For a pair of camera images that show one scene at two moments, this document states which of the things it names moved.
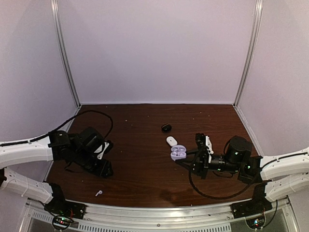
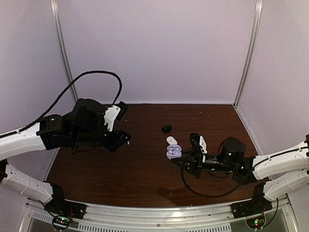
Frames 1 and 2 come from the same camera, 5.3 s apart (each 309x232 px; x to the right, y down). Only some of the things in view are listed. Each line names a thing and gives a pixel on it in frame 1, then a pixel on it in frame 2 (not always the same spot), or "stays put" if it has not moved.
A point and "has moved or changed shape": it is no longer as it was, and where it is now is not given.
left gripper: x=102 y=170 → x=114 y=144
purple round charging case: x=178 y=152 has moved or changed shape
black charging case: x=166 y=128 stays put
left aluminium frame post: x=63 y=48 stays put
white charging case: x=171 y=141 stays put
